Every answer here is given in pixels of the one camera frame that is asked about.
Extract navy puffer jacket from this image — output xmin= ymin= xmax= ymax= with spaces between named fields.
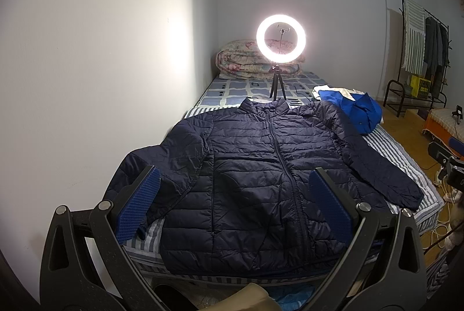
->
xmin=103 ymin=97 xmax=425 ymax=280

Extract black clothes rack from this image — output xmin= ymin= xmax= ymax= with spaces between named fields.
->
xmin=382 ymin=0 xmax=452 ymax=116

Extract dark hanging clothes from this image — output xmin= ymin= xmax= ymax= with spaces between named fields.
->
xmin=424 ymin=17 xmax=449 ymax=98

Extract blue white striped bedsheet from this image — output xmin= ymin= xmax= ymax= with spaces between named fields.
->
xmin=123 ymin=104 xmax=445 ymax=279

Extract yellow black box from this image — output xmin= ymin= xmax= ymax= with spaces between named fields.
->
xmin=410 ymin=75 xmax=431 ymax=99

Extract blue and white garment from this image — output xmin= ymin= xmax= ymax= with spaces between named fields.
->
xmin=312 ymin=85 xmax=383 ymax=134

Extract striped hanging towel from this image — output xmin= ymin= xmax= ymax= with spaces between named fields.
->
xmin=402 ymin=0 xmax=425 ymax=75

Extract blue checked bedsheet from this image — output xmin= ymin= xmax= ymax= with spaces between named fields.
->
xmin=195 ymin=72 xmax=326 ymax=108

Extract black mini tripod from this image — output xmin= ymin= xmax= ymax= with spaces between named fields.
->
xmin=270 ymin=65 xmax=286 ymax=101

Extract floral folded quilt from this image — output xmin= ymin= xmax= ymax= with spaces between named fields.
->
xmin=215 ymin=39 xmax=306 ymax=79

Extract white cables on floor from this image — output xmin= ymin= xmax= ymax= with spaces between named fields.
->
xmin=428 ymin=172 xmax=464 ymax=254

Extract white ring light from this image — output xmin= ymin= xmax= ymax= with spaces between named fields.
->
xmin=255 ymin=14 xmax=307 ymax=64

